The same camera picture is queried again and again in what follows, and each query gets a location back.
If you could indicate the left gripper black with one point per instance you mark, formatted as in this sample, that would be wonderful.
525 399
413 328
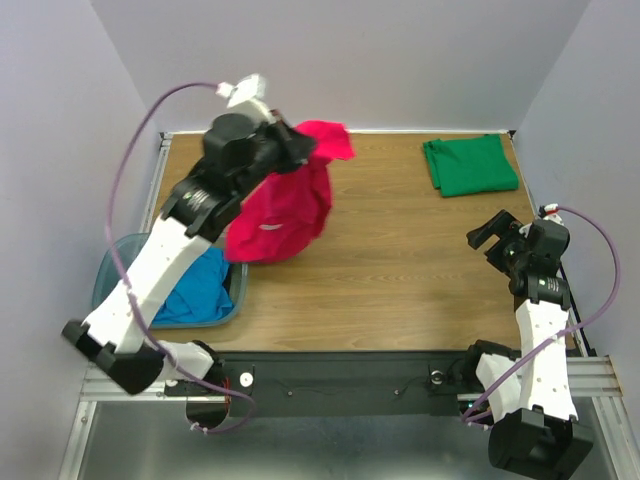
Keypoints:
297 146

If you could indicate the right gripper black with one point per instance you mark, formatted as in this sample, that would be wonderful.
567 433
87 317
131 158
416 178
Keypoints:
498 243

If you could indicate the red t shirt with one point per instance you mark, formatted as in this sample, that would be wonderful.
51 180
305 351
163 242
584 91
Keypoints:
289 211

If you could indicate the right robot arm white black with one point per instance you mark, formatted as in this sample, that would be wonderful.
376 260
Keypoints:
535 429

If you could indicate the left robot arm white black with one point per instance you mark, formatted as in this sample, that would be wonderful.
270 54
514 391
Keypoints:
238 155

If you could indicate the folded green t shirt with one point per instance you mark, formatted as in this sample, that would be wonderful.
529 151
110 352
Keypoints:
461 167

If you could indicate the blue t shirt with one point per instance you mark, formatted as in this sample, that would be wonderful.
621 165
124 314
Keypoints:
200 296

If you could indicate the teal plastic bin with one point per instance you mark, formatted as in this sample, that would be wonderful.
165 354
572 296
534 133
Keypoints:
130 246

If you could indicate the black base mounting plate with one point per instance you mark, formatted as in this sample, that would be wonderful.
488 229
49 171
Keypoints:
308 384

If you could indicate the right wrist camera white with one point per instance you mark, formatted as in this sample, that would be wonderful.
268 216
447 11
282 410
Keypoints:
547 210

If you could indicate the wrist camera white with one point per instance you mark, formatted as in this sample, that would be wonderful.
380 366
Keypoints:
547 210
246 97

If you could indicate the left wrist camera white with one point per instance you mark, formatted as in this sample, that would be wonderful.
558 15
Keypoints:
246 97

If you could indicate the aluminium frame rail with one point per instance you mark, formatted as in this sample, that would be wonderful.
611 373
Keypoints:
98 387

